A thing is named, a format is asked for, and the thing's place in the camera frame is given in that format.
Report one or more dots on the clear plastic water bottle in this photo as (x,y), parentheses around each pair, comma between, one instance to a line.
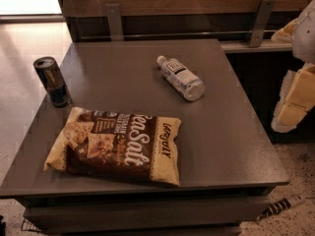
(190,86)

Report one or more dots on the metal bracket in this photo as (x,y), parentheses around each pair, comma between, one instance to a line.
(264,11)
(114,22)

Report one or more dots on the left metal bracket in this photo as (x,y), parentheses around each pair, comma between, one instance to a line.
(114,22)

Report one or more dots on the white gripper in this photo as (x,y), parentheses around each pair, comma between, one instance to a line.
(305,33)

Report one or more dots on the grey drawer cabinet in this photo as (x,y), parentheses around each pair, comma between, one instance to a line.
(227,163)

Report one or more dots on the sea salt chips bag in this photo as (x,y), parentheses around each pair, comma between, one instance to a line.
(118,145)

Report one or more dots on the dark energy drink can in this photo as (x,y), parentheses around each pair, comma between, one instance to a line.
(51,77)

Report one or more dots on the right metal bracket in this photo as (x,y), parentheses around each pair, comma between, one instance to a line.
(264,11)

